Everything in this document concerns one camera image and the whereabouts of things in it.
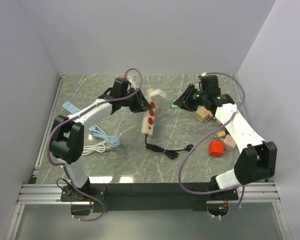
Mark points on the red cube socket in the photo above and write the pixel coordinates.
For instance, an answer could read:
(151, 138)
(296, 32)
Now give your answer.
(216, 148)

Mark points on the patterned pink cube socket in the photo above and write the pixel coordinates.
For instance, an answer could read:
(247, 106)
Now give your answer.
(229, 143)

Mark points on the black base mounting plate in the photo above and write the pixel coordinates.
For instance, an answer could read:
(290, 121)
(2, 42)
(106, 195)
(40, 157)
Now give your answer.
(153, 196)

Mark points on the green plug adapter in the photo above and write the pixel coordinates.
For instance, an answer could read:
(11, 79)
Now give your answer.
(174, 106)

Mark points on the yellow plug adapter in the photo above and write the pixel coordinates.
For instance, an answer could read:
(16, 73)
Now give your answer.
(220, 136)

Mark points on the aluminium front rail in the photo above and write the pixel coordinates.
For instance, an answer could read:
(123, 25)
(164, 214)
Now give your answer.
(51, 194)

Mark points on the left aluminium side rail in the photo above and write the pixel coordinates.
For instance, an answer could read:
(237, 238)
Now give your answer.
(47, 131)

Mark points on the light blue power strip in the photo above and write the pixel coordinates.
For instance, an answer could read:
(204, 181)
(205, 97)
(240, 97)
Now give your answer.
(72, 109)

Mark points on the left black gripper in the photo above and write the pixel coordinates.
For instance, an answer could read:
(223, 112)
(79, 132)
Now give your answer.
(141, 103)

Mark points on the pink plug adapter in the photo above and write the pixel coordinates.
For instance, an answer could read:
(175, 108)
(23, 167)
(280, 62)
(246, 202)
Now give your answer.
(211, 117)

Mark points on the beige cube socket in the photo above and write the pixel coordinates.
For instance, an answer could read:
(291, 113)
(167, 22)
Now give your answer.
(202, 114)

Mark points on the beige wooden power strip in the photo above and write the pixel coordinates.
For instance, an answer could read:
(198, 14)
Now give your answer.
(153, 97)

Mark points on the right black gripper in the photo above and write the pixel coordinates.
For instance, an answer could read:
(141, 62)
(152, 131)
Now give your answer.
(183, 101)

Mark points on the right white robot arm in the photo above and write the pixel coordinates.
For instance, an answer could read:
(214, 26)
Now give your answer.
(257, 159)

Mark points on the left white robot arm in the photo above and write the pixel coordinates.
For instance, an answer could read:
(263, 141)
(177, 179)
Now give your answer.
(66, 141)

